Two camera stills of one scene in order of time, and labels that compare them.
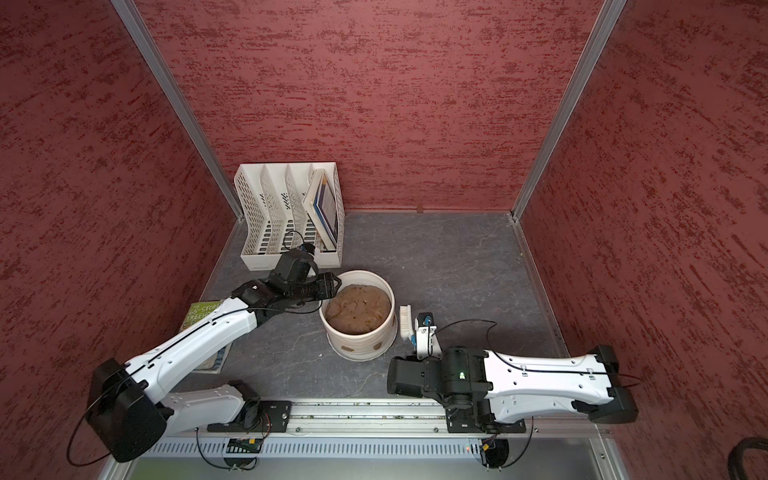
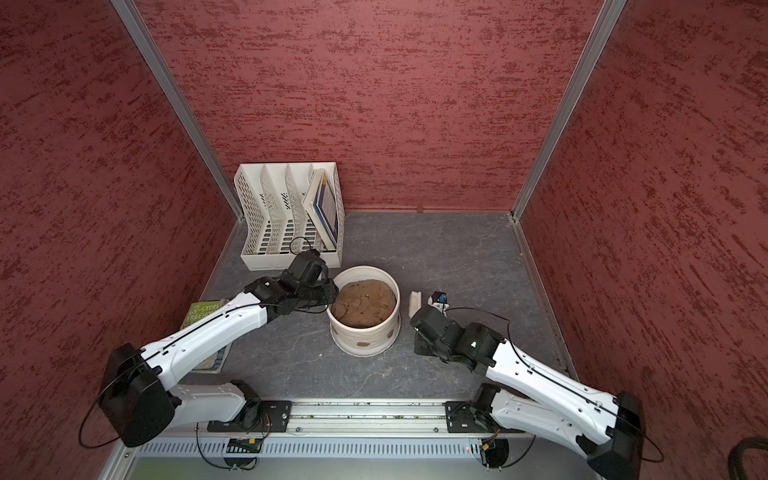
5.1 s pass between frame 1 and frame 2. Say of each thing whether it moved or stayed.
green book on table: stayed
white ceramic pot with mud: stayed
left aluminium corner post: stayed
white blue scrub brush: moved
